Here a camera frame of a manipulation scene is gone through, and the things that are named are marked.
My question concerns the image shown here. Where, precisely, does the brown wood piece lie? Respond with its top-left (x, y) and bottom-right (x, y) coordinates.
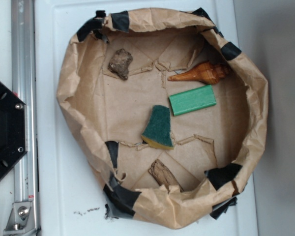
top-left (148, 159), bottom-right (183, 192)

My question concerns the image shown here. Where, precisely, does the green rectangular block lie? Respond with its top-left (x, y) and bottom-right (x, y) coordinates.
top-left (169, 85), bottom-right (216, 116)

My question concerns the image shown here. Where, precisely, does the aluminium rail profile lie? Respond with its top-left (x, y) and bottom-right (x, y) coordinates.
top-left (10, 0), bottom-right (39, 205)

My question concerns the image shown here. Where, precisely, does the brown paper bag tray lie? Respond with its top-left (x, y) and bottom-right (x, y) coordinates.
top-left (57, 8), bottom-right (268, 229)

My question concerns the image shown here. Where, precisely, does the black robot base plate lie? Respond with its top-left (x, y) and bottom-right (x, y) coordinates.
top-left (0, 81), bottom-right (27, 181)

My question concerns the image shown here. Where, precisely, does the brown rough rock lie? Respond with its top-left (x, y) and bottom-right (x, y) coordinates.
top-left (108, 49), bottom-right (133, 80)

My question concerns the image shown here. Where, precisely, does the metal corner bracket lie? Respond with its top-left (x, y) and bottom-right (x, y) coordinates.
top-left (3, 201), bottom-right (38, 236)

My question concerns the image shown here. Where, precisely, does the white tray board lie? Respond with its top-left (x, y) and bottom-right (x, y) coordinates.
top-left (34, 0), bottom-right (258, 236)

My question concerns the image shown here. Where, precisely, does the green yellow sponge piece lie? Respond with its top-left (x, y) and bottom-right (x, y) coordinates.
top-left (141, 105), bottom-right (174, 149)

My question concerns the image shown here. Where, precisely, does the brown spiral seashell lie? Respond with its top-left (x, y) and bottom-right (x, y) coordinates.
top-left (168, 61), bottom-right (232, 85)

